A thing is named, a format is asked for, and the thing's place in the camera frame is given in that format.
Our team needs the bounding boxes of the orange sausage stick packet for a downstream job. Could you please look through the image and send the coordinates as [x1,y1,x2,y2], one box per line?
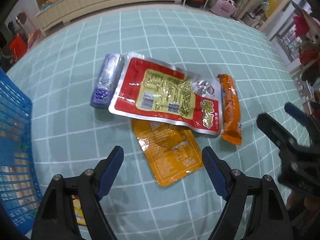
[217,74,242,146]

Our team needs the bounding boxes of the orange yellow sauce pouch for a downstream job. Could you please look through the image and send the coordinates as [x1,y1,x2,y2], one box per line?
[131,119,203,187]

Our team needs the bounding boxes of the black bag on floor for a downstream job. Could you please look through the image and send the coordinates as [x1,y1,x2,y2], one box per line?
[1,45,13,73]

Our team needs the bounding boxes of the pink tote bag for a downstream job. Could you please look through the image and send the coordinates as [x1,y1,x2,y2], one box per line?
[210,0,236,18]

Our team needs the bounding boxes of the large red silver snack bag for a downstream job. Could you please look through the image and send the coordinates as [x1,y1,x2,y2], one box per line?
[108,52,223,137]

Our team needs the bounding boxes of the purple Doublemint gum box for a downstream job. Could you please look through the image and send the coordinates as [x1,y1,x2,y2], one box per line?
[90,54,124,109]

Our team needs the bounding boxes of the arched floor mirror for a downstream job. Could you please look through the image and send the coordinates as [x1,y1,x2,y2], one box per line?
[233,0,291,34]

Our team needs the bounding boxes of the blue plastic basket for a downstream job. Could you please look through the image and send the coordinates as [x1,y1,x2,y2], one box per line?
[1,72,42,235]

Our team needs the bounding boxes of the plate of oranges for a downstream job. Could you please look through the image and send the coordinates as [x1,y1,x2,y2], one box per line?
[41,0,54,9]

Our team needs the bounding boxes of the clothes drying rack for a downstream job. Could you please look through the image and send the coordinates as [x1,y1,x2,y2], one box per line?
[266,0,320,120]

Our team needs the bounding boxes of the broom and dustpan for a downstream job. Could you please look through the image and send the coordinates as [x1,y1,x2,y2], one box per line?
[16,12,42,49]

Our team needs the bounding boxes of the red paper bag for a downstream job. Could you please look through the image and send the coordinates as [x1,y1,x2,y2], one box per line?
[9,34,28,62]

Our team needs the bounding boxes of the purple yellow chip bag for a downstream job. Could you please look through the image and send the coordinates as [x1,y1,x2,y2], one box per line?
[72,195,86,226]

